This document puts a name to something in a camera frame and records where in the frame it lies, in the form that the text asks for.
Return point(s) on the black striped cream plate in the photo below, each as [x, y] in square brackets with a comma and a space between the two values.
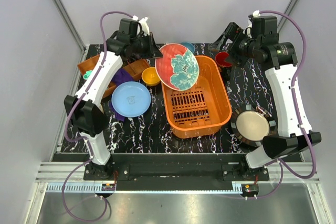
[251, 123]

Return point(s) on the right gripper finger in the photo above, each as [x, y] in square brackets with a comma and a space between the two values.
[221, 44]
[235, 58]

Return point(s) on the orange plastic dish bin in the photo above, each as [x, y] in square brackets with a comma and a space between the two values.
[201, 110]

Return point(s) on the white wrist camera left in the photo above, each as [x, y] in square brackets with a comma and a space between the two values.
[144, 22]

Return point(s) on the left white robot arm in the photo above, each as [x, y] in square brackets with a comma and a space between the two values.
[83, 109]

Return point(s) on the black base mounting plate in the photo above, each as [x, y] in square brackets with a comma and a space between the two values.
[176, 172]

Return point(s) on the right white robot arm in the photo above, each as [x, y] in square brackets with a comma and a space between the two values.
[279, 62]

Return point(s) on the black skull mug red inside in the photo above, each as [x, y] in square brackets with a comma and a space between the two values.
[223, 66]

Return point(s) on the light blue plastic plate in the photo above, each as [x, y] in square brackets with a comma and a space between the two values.
[131, 99]

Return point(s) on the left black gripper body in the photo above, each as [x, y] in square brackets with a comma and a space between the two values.
[142, 46]

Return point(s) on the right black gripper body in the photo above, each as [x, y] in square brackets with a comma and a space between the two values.
[241, 43]

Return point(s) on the purple cloth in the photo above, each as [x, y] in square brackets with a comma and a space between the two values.
[119, 78]

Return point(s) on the red floral ceramic plate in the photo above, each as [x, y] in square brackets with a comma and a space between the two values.
[178, 69]

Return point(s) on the mint green sock bundle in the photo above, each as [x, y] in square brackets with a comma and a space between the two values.
[87, 74]

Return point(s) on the orange compartment organizer tray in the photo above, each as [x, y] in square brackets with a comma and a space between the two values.
[135, 69]

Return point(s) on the teal blue ceramic bowl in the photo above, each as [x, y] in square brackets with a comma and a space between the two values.
[189, 46]

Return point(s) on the aluminium frame rail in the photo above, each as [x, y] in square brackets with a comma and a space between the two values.
[69, 24]

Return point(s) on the yellow orange small bowl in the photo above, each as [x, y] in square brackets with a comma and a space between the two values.
[150, 77]

